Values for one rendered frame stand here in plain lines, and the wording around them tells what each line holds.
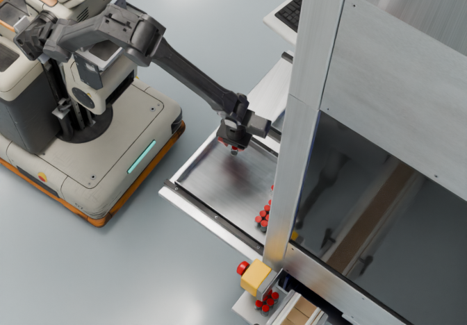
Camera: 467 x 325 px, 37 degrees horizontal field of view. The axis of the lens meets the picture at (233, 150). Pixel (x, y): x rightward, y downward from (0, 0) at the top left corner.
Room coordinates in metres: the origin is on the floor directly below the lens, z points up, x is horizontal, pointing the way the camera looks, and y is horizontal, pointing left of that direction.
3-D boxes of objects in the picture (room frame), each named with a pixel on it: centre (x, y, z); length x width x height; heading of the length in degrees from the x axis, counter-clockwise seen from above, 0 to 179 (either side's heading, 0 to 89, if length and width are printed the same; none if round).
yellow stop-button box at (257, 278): (0.62, -0.08, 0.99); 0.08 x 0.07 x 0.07; 54
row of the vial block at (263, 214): (0.89, -0.13, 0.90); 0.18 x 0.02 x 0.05; 144
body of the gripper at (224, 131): (1.06, 0.00, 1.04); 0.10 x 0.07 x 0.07; 68
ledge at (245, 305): (0.58, -0.10, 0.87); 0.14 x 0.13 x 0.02; 54
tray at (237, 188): (0.95, -0.04, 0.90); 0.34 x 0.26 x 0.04; 54
